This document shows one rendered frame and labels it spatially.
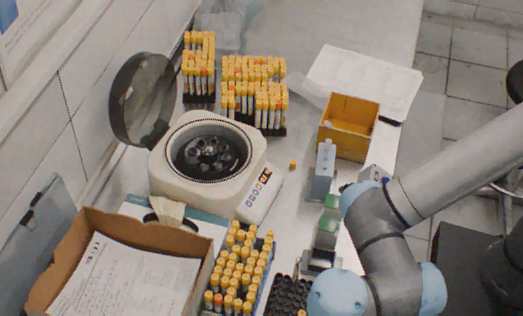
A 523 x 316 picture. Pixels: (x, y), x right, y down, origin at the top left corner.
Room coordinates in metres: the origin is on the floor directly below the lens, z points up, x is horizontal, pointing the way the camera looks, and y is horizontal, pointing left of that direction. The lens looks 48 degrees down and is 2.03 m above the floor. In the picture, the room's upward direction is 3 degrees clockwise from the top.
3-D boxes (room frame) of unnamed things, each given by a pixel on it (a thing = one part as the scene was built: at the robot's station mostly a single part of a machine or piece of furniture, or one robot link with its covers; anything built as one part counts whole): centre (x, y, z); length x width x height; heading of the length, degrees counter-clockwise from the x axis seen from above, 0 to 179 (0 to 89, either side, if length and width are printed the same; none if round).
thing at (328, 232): (0.79, -0.16, 0.91); 0.05 x 0.04 x 0.07; 77
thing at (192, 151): (0.94, 0.12, 0.97); 0.15 x 0.15 x 0.07
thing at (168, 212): (0.78, 0.18, 0.92); 0.24 x 0.12 x 0.10; 77
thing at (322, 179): (0.95, -0.15, 0.92); 0.10 x 0.07 x 0.10; 173
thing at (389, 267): (0.46, -0.21, 1.27); 0.11 x 0.11 x 0.08; 16
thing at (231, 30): (1.49, 0.14, 0.97); 0.26 x 0.17 x 0.19; 3
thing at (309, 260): (0.73, -0.15, 0.89); 0.09 x 0.05 x 0.04; 79
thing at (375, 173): (0.93, -0.26, 0.92); 0.13 x 0.07 x 0.08; 77
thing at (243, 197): (0.94, 0.10, 0.94); 0.30 x 0.24 x 0.12; 68
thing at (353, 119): (1.11, -0.22, 0.92); 0.13 x 0.13 x 0.10; 74
